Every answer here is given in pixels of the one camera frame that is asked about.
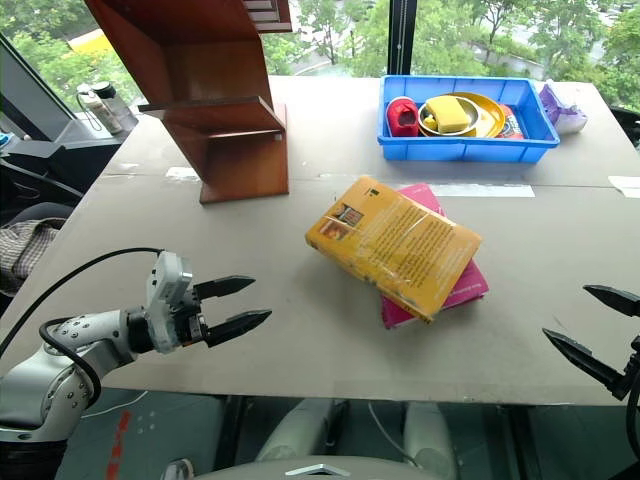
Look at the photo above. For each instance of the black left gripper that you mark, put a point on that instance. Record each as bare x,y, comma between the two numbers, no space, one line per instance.
195,327

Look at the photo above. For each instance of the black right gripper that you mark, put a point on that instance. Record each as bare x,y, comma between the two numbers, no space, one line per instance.
632,372

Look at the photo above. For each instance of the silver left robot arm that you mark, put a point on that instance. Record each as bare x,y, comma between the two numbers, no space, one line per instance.
50,385

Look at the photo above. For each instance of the pink book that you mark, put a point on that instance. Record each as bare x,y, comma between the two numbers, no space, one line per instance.
467,287

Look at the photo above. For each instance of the brown wooden bookshelf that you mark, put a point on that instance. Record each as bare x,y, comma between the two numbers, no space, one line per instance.
225,165

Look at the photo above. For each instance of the yellow book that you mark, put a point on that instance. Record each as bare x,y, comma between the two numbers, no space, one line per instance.
400,240

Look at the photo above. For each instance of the short white tape strip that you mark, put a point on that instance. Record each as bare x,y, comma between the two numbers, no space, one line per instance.
182,173

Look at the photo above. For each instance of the white paper sheet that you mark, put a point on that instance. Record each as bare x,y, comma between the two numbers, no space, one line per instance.
626,186

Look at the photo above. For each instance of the long white tape strip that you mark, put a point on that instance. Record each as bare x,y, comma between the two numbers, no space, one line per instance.
480,190

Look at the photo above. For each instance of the silver right robot leg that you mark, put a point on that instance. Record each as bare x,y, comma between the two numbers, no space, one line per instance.
430,435

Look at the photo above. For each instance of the plaid cloth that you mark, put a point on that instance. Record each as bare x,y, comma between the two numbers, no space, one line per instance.
25,250

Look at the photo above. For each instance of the purple and white pouch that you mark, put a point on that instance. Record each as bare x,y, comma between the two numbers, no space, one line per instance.
562,112

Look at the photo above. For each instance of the colourful snack packet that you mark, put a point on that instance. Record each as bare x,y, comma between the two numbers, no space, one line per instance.
512,127

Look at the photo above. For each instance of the clear bottle black cap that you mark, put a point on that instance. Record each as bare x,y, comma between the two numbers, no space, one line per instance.
122,112

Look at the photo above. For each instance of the blue plastic bin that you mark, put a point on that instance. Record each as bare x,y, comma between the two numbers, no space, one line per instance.
460,150

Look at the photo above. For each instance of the clear bottle grey lid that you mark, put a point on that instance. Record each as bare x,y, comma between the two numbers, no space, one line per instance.
102,117

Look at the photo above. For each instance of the black chair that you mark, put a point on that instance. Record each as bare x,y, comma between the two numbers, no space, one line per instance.
30,195

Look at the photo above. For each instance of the yellow plate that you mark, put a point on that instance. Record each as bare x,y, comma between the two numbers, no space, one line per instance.
492,112

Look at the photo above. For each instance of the metal bowl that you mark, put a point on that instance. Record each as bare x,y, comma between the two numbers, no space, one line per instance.
474,121

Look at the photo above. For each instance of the red toy cup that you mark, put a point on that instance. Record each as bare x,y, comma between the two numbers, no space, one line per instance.
397,117

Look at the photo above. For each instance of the yellow sponge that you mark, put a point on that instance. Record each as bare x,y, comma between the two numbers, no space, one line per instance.
447,115

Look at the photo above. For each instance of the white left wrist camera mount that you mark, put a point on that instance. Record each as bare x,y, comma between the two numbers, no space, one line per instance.
167,285

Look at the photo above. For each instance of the dark slanted window frame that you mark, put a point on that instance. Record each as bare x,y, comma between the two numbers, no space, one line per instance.
25,95

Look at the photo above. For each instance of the black vertical window post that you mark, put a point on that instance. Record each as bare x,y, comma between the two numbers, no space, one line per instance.
400,37

